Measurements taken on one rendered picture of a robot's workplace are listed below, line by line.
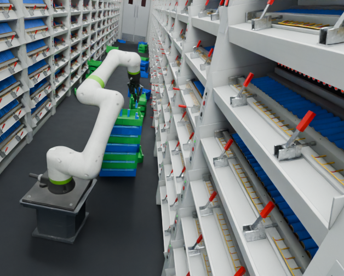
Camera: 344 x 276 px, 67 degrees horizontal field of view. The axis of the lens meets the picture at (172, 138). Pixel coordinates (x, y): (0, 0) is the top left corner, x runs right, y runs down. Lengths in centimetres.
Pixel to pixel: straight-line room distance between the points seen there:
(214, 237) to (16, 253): 122
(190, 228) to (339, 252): 79
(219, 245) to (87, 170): 83
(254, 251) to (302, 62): 35
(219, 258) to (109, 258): 99
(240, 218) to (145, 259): 112
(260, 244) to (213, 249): 24
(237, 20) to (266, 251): 62
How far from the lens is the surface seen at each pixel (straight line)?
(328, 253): 38
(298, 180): 44
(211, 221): 86
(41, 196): 160
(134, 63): 184
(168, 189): 158
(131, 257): 168
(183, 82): 158
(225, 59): 86
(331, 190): 43
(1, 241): 184
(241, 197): 67
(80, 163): 142
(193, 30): 154
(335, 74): 41
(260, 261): 55
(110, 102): 150
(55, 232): 174
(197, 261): 100
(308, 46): 46
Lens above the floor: 131
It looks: 26 degrees down
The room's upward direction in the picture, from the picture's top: 11 degrees clockwise
